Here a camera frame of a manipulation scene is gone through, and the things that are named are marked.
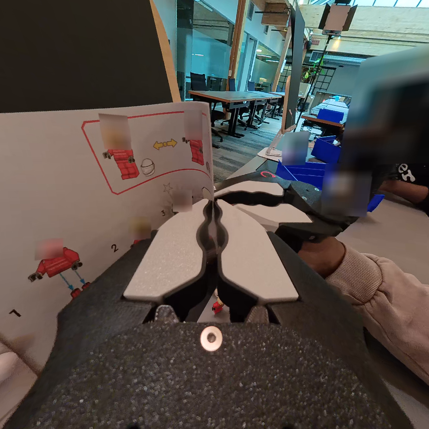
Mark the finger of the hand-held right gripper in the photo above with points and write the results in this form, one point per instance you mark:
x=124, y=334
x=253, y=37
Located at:
x=281, y=214
x=254, y=187

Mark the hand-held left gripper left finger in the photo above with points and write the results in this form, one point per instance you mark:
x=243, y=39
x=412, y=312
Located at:
x=161, y=264

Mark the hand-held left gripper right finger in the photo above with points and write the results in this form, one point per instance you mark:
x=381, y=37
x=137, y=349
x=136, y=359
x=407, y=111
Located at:
x=258, y=264

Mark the red toy minifigure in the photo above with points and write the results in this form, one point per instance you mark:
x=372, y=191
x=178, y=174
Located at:
x=218, y=303

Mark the instruction booklet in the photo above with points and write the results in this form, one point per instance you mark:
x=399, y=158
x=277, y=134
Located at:
x=50, y=167

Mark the person's right forearm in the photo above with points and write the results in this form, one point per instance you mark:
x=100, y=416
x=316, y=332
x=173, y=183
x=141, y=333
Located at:
x=385, y=301

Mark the person's right hand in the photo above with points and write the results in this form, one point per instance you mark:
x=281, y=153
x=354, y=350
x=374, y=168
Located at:
x=323, y=258

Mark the large blue plastic bin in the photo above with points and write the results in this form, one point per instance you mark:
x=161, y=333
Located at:
x=301, y=172

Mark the long office table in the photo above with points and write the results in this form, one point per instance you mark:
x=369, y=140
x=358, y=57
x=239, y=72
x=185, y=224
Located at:
x=234, y=95

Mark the black office chair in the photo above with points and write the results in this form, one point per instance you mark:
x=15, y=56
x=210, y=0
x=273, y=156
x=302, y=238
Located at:
x=201, y=83

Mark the studio light panel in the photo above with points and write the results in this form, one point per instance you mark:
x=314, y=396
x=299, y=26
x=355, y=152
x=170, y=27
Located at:
x=337, y=18

